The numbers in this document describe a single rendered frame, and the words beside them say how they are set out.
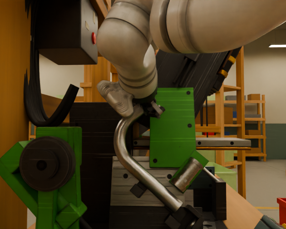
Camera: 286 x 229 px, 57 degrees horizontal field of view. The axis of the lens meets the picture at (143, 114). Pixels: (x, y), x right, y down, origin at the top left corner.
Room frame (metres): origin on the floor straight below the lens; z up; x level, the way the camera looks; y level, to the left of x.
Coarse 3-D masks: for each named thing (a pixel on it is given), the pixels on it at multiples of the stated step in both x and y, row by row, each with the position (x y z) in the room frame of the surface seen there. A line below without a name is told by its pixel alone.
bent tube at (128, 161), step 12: (120, 120) 0.65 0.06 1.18; (132, 120) 0.65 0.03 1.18; (120, 132) 0.64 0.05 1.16; (120, 144) 0.63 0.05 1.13; (120, 156) 0.62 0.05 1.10; (132, 168) 0.61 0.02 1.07; (144, 168) 0.62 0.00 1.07; (144, 180) 0.61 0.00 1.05; (156, 180) 0.61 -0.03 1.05; (156, 192) 0.60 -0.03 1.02; (168, 192) 0.60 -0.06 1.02; (168, 204) 0.59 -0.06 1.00; (180, 204) 0.59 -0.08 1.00
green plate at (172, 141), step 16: (160, 96) 0.69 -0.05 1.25; (176, 96) 0.69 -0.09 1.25; (192, 96) 0.69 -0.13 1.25; (176, 112) 0.68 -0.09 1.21; (192, 112) 0.68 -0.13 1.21; (160, 128) 0.67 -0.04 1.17; (176, 128) 0.67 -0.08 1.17; (192, 128) 0.67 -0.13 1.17; (160, 144) 0.66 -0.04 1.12; (176, 144) 0.66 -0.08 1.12; (192, 144) 0.65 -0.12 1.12; (160, 160) 0.65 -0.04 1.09; (176, 160) 0.65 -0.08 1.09
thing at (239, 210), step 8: (216, 176) 1.43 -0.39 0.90; (232, 192) 1.09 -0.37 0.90; (232, 200) 0.97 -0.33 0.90; (240, 200) 0.97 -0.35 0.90; (232, 208) 0.88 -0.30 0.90; (240, 208) 0.88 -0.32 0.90; (248, 208) 0.88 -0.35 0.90; (232, 216) 0.80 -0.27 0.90; (240, 216) 0.80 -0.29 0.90; (248, 216) 0.80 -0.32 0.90; (256, 216) 0.80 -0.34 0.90; (232, 224) 0.74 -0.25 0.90; (240, 224) 0.74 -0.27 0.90; (248, 224) 0.74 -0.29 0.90
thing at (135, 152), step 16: (80, 112) 0.76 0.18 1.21; (96, 112) 0.75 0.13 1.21; (112, 112) 0.75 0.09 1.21; (96, 128) 0.75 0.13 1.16; (112, 128) 0.75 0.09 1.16; (96, 144) 0.75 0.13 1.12; (112, 144) 0.75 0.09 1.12; (128, 144) 0.75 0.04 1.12; (96, 160) 0.75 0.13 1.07; (112, 160) 0.75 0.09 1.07; (80, 176) 0.75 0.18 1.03; (96, 176) 0.75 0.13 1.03; (96, 192) 0.75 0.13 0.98; (96, 208) 0.75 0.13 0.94
